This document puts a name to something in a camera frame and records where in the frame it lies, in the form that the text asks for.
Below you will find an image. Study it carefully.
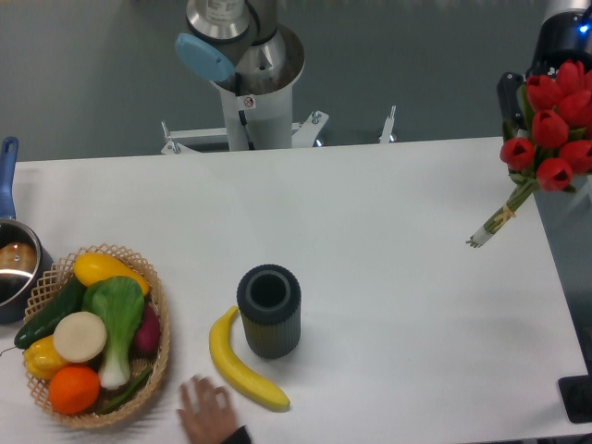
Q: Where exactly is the woven wicker basket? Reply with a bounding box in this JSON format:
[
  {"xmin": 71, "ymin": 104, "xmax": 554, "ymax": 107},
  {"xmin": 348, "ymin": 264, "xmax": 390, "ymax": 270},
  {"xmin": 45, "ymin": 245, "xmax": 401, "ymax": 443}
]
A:
[{"xmin": 15, "ymin": 244, "xmax": 170, "ymax": 428}]

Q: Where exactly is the purple sweet potato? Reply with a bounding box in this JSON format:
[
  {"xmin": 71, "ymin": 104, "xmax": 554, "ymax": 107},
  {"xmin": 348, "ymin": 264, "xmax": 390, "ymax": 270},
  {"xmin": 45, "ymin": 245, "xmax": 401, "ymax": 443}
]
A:
[{"xmin": 133, "ymin": 304, "xmax": 160, "ymax": 356}]

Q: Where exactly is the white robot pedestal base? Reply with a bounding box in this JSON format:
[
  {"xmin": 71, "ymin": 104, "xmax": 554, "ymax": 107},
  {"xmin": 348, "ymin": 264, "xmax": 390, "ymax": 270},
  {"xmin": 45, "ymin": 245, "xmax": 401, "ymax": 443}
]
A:
[{"xmin": 159, "ymin": 82, "xmax": 398, "ymax": 155}]

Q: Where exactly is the yellow banana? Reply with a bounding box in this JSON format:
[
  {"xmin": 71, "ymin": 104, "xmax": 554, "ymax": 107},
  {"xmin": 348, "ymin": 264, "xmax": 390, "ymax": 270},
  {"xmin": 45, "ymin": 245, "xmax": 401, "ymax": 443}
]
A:
[{"xmin": 208, "ymin": 305, "xmax": 290, "ymax": 413}]

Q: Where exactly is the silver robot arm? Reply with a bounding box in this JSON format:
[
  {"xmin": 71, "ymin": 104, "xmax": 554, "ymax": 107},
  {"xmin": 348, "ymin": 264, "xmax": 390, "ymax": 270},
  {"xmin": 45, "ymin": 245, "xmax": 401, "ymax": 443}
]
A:
[{"xmin": 176, "ymin": 1, "xmax": 591, "ymax": 151}]

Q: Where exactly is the yellow squash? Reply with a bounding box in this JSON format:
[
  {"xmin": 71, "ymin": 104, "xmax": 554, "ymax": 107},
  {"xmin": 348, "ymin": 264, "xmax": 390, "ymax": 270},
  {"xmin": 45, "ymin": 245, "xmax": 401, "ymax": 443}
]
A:
[{"xmin": 73, "ymin": 253, "xmax": 151, "ymax": 296}]

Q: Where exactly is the person's hand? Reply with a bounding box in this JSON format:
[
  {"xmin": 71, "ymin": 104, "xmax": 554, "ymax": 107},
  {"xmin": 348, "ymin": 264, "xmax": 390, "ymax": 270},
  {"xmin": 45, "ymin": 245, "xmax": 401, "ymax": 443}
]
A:
[{"xmin": 177, "ymin": 375, "xmax": 239, "ymax": 444}]

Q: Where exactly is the beige round bun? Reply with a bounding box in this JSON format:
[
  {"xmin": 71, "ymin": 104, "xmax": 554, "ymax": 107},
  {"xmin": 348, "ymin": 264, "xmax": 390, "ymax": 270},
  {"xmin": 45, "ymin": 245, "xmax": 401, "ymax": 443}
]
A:
[{"xmin": 53, "ymin": 312, "xmax": 107, "ymax": 364}]

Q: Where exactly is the blue handled saucepan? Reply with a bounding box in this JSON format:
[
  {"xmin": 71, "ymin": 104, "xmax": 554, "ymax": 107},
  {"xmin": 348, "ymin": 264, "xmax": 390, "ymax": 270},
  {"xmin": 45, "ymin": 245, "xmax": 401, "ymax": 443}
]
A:
[{"xmin": 1, "ymin": 136, "xmax": 53, "ymax": 325}]

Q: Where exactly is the dark green cucumber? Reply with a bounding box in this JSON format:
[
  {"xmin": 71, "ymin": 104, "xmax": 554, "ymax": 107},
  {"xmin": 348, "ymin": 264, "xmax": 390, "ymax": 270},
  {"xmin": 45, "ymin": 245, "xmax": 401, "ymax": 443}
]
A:
[{"xmin": 14, "ymin": 277, "xmax": 86, "ymax": 350}]

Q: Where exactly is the green bean pod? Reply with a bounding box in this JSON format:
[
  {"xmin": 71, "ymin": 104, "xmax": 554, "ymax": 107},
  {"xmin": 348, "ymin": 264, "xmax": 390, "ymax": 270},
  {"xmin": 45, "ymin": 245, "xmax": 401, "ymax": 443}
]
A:
[{"xmin": 95, "ymin": 366, "xmax": 153, "ymax": 415}]

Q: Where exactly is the dark sleeve forearm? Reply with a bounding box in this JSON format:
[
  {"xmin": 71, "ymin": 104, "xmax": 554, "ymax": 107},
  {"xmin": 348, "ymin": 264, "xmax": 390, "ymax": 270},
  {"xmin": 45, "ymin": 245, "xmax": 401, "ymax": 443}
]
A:
[{"xmin": 219, "ymin": 425, "xmax": 253, "ymax": 444}]

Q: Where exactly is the red tulip bouquet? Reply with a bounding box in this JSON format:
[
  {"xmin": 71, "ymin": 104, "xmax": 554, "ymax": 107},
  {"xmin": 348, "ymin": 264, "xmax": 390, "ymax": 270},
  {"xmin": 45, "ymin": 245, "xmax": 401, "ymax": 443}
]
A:
[{"xmin": 466, "ymin": 61, "xmax": 591, "ymax": 248}]

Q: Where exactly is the black device at edge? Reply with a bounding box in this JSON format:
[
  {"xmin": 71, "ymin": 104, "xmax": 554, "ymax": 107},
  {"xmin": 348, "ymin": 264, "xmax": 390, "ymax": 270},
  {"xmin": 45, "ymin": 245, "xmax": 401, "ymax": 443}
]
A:
[{"xmin": 558, "ymin": 375, "xmax": 592, "ymax": 424}]

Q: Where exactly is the green bok choy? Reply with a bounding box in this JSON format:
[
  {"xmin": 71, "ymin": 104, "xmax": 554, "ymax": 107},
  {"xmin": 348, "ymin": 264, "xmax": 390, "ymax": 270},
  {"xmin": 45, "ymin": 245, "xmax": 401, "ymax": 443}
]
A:
[{"xmin": 82, "ymin": 277, "xmax": 144, "ymax": 390}]

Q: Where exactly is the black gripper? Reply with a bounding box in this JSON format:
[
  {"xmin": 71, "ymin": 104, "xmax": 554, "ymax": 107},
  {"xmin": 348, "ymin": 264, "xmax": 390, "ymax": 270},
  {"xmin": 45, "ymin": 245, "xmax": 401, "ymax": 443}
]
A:
[{"xmin": 496, "ymin": 9, "xmax": 591, "ymax": 139}]

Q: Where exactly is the yellow bell pepper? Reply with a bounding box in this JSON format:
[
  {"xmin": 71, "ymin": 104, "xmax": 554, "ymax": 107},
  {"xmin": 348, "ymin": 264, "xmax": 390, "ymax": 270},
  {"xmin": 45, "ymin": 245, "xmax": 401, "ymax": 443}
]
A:
[{"xmin": 23, "ymin": 335, "xmax": 69, "ymax": 380}]

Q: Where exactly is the orange fruit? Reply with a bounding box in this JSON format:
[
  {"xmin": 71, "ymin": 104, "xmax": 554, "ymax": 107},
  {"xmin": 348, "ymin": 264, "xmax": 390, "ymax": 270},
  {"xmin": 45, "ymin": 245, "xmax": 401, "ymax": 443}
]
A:
[{"xmin": 49, "ymin": 365, "xmax": 101, "ymax": 415}]

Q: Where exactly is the dark ribbed cylindrical vase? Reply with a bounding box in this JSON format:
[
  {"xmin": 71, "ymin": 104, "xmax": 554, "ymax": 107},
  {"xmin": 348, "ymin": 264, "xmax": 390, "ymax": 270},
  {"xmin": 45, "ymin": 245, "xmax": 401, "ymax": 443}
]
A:
[{"xmin": 237, "ymin": 264, "xmax": 302, "ymax": 360}]

